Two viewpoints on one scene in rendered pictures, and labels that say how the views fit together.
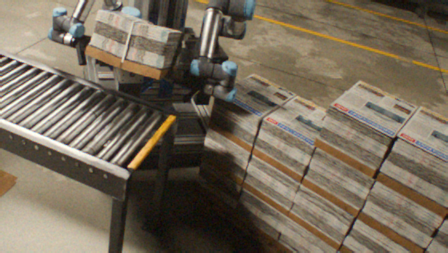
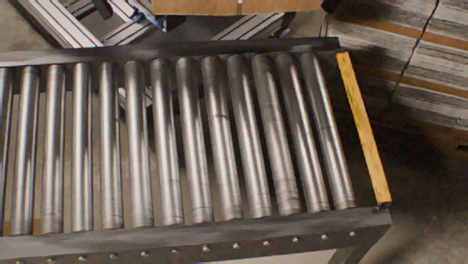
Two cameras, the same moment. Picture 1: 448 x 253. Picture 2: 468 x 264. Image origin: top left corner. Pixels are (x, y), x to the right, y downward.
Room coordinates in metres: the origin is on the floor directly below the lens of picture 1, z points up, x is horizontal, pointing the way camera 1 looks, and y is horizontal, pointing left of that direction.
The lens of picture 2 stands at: (0.98, 0.77, 1.93)
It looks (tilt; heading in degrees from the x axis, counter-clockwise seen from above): 57 degrees down; 326
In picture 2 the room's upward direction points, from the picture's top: 10 degrees clockwise
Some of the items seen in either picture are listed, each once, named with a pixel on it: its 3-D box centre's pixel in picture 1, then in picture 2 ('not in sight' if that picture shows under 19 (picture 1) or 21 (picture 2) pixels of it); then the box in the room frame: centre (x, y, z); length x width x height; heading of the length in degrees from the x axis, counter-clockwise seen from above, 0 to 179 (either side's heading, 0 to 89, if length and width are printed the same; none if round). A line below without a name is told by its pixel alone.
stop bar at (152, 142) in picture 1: (154, 141); (363, 123); (1.49, 0.08, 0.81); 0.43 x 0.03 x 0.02; 163
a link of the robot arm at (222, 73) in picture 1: (225, 73); not in sight; (1.84, -0.19, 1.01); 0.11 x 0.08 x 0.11; 87
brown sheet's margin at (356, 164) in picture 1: (358, 141); not in sight; (1.69, -0.86, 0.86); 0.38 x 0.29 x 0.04; 143
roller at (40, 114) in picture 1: (51, 106); (137, 141); (1.66, 0.59, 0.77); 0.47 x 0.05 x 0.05; 163
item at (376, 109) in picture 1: (374, 106); not in sight; (1.67, -0.85, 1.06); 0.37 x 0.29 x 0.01; 143
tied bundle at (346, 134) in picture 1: (366, 126); not in sight; (1.69, -0.86, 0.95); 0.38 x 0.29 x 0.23; 143
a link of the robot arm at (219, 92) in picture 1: (225, 91); not in sight; (1.84, -0.21, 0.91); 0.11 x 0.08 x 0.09; 73
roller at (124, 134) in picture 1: (124, 134); (301, 130); (1.54, 0.21, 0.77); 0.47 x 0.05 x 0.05; 163
